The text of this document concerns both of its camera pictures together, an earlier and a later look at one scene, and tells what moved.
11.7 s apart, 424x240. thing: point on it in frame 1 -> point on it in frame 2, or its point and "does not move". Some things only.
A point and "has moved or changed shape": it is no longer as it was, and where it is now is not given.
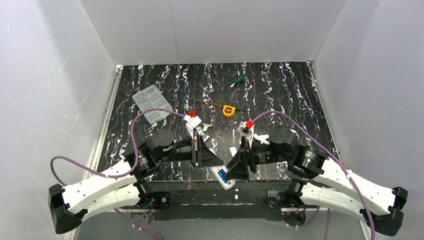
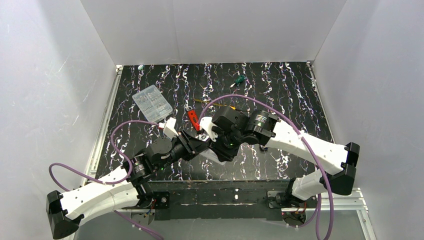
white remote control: x=220 y=172 has moved or changed shape
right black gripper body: x=247 y=158 -> x=224 y=145
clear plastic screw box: x=150 y=97 does not move
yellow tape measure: x=228 y=110 does not move
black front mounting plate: x=207 y=199 does not move
